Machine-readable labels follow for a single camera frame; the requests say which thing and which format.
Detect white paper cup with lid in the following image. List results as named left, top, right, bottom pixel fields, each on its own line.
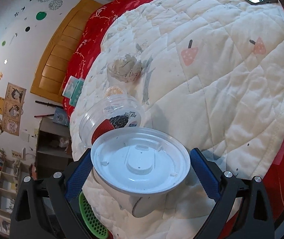
left=90, top=127, right=191, bottom=218

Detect clear plastic cup with label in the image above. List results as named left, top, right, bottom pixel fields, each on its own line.
left=79, top=94, right=146, bottom=153

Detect white paper ball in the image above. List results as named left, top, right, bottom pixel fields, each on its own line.
left=107, top=54, right=143, bottom=83

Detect green mesh trash basket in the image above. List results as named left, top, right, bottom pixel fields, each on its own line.
left=79, top=192, right=109, bottom=239

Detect dark open shelf desk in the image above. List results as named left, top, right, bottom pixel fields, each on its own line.
left=35, top=117, right=73, bottom=179

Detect light wooden bookshelf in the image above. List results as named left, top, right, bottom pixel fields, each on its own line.
left=0, top=149, right=29, bottom=238

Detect blue box beside bed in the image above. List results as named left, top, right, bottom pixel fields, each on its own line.
left=53, top=107, right=69, bottom=126

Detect teal tissue pack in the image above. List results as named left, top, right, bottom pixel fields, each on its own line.
left=62, top=76, right=84, bottom=107

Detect wooden headboard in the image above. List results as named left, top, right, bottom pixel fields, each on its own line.
left=30, top=0, right=102, bottom=103

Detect white quilted blanket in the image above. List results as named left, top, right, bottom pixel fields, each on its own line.
left=70, top=0, right=284, bottom=239

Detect black sword on wall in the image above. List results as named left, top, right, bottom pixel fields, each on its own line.
left=35, top=100, right=63, bottom=109

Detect wanted posters on wall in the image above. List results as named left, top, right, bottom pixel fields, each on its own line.
left=0, top=83, right=27, bottom=136

